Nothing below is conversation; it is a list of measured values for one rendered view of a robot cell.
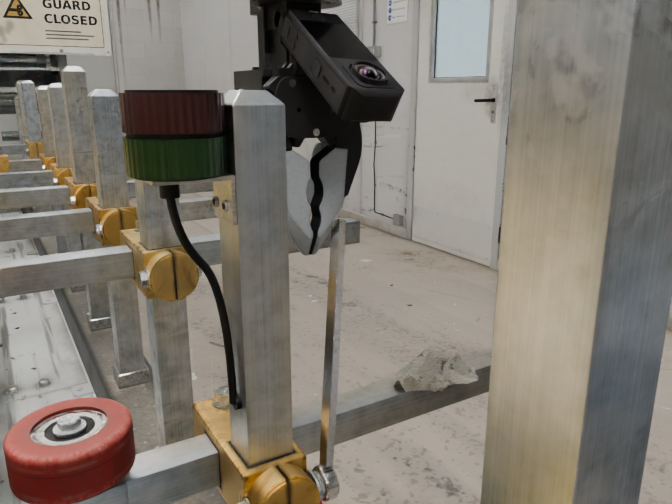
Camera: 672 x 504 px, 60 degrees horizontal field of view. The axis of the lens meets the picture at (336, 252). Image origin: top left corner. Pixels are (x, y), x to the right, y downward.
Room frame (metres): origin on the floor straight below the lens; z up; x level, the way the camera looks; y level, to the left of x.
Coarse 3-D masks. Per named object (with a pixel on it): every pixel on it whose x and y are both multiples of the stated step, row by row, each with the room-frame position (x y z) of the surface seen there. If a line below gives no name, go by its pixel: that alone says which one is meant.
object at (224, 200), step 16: (224, 176) 0.35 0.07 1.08; (160, 192) 0.35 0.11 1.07; (176, 192) 0.35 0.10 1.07; (224, 192) 0.36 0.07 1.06; (176, 208) 0.35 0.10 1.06; (224, 208) 0.36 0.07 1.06; (176, 224) 0.35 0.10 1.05; (192, 256) 0.35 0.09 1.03; (208, 272) 0.36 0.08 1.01; (224, 304) 0.36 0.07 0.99; (224, 320) 0.36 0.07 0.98; (224, 336) 0.36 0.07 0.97; (240, 400) 0.36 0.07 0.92
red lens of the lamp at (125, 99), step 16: (128, 96) 0.33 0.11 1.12; (144, 96) 0.33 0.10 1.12; (160, 96) 0.33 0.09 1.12; (176, 96) 0.33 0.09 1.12; (192, 96) 0.33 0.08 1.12; (208, 96) 0.34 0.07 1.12; (224, 96) 0.36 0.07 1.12; (128, 112) 0.33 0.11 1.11; (144, 112) 0.33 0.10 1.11; (160, 112) 0.33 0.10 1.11; (176, 112) 0.33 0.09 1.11; (192, 112) 0.33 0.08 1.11; (208, 112) 0.34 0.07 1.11; (224, 112) 0.35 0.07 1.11; (128, 128) 0.33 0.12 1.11; (144, 128) 0.33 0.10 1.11; (160, 128) 0.33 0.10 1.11; (176, 128) 0.33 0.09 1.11; (192, 128) 0.33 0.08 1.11; (208, 128) 0.34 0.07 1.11; (224, 128) 0.35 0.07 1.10
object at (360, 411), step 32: (480, 352) 0.56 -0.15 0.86; (384, 384) 0.49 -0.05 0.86; (480, 384) 0.53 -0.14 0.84; (320, 416) 0.44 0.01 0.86; (352, 416) 0.45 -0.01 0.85; (384, 416) 0.47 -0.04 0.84; (416, 416) 0.49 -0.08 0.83; (160, 448) 0.39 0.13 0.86; (192, 448) 0.39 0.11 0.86; (128, 480) 0.35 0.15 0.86; (160, 480) 0.37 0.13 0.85; (192, 480) 0.38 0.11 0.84
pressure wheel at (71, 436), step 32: (32, 416) 0.36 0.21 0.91; (64, 416) 0.35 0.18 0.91; (96, 416) 0.37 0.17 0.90; (128, 416) 0.36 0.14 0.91; (32, 448) 0.32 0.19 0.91; (64, 448) 0.32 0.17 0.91; (96, 448) 0.33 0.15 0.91; (128, 448) 0.35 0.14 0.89; (32, 480) 0.31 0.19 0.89; (64, 480) 0.31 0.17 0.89; (96, 480) 0.32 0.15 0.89
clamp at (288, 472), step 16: (208, 400) 0.45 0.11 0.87; (208, 416) 0.42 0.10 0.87; (224, 416) 0.42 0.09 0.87; (208, 432) 0.41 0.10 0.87; (224, 432) 0.40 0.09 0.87; (224, 448) 0.38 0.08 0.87; (224, 464) 0.38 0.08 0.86; (240, 464) 0.36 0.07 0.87; (256, 464) 0.36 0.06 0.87; (272, 464) 0.36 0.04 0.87; (288, 464) 0.36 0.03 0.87; (304, 464) 0.37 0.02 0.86; (224, 480) 0.38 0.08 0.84; (240, 480) 0.35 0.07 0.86; (256, 480) 0.35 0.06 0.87; (272, 480) 0.34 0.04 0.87; (288, 480) 0.34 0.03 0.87; (304, 480) 0.35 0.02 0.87; (224, 496) 0.38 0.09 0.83; (240, 496) 0.35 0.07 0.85; (256, 496) 0.34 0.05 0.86; (272, 496) 0.33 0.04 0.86; (288, 496) 0.34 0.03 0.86; (304, 496) 0.35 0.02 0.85
